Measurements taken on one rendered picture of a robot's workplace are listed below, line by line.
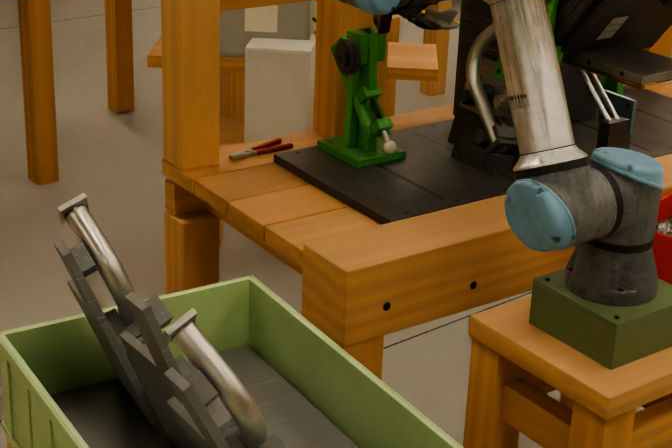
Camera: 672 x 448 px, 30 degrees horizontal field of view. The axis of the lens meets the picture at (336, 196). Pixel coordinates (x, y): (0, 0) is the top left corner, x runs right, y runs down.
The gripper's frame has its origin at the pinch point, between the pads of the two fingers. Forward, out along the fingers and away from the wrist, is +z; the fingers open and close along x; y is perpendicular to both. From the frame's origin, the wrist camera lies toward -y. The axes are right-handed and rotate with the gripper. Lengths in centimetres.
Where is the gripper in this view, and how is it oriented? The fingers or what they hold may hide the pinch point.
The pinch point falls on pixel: (447, 10)
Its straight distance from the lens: 256.8
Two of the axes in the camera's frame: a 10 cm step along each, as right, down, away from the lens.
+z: 7.9, 0.7, 6.1
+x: -2.1, -9.0, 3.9
